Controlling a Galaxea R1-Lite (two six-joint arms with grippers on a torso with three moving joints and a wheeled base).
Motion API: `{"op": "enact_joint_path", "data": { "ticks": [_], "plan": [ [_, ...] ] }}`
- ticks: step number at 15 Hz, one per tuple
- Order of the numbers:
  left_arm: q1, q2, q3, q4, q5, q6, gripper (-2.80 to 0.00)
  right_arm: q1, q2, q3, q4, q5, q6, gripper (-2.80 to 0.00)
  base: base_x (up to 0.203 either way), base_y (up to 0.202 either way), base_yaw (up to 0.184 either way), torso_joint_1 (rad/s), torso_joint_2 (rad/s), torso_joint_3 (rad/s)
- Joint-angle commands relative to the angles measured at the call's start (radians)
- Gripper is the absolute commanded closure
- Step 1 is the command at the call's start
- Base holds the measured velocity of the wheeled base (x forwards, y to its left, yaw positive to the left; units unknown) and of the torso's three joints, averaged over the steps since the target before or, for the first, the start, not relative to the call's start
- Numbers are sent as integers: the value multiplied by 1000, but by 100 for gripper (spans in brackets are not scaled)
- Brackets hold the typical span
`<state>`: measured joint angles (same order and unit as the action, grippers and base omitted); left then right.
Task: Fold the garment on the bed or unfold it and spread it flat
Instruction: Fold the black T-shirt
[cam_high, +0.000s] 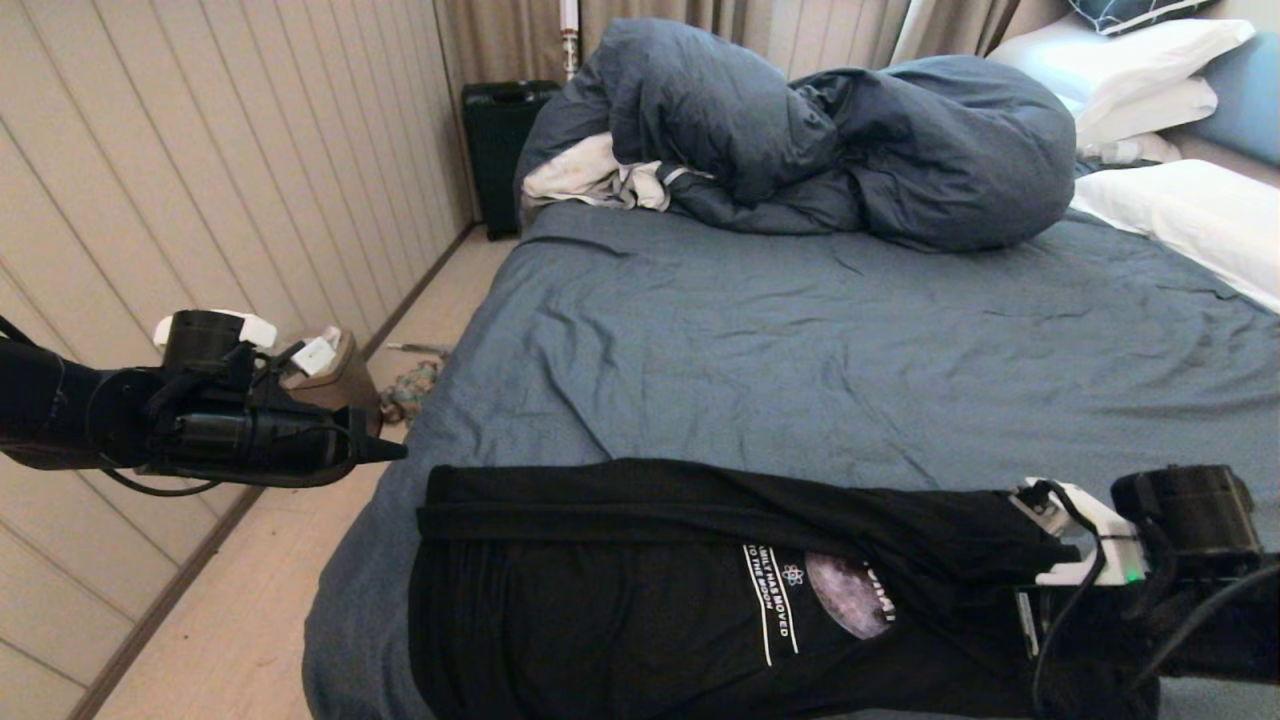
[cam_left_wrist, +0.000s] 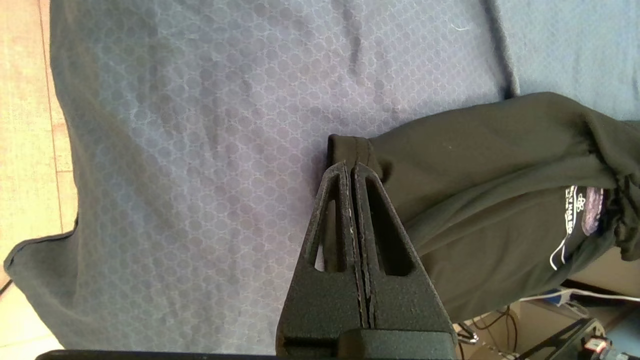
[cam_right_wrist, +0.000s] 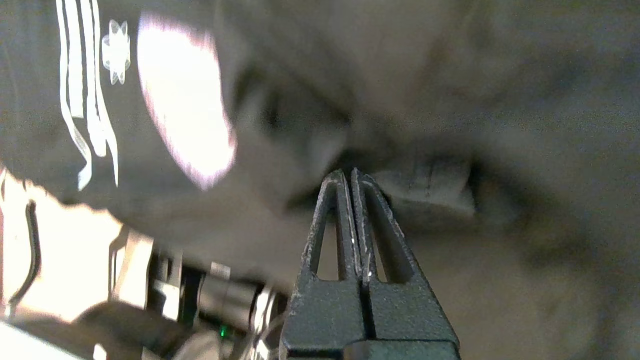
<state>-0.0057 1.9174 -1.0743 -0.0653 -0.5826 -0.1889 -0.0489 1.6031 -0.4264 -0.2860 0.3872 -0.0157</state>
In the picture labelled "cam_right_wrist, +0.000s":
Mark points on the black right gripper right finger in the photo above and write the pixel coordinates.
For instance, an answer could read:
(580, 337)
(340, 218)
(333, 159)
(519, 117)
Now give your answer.
(405, 310)

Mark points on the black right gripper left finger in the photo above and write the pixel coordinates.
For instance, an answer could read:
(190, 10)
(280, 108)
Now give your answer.
(325, 310)

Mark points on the black moon print t-shirt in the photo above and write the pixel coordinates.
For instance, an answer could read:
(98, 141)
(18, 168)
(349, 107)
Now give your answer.
(400, 100)

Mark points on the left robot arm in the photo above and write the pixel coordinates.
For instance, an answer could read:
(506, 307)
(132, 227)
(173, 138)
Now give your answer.
(220, 300)

